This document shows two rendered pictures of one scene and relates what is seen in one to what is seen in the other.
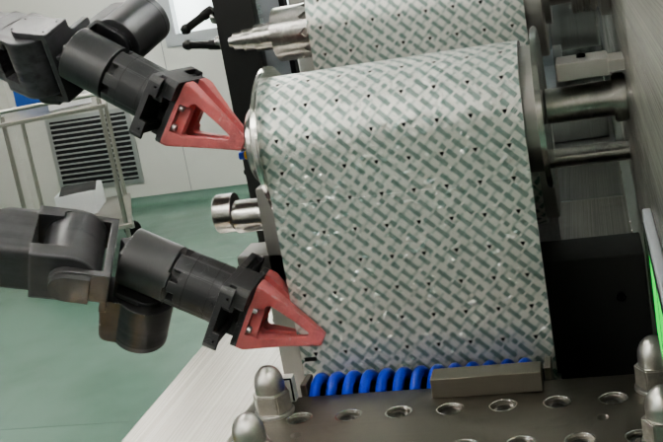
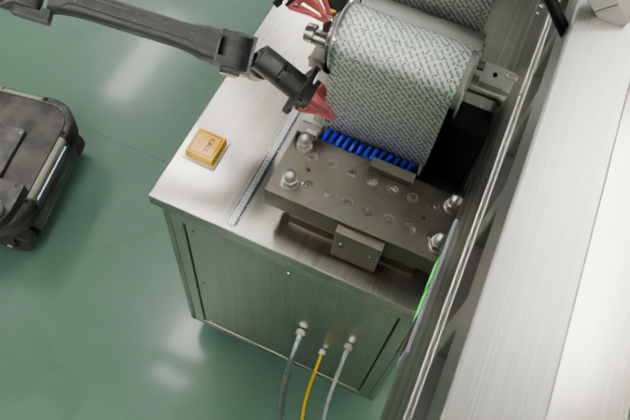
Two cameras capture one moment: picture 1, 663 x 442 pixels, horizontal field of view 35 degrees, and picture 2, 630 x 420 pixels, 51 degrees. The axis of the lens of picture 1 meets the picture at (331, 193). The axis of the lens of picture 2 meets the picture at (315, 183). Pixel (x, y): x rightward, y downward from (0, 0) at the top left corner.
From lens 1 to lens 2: 0.80 m
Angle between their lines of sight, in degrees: 47
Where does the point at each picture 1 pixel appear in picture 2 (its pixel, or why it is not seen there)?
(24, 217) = (213, 35)
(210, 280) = (292, 86)
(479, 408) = (382, 187)
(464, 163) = (418, 101)
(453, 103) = (425, 82)
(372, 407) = (343, 163)
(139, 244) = (264, 60)
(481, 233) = (414, 123)
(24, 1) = not seen: outside the picture
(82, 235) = (239, 52)
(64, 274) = (228, 71)
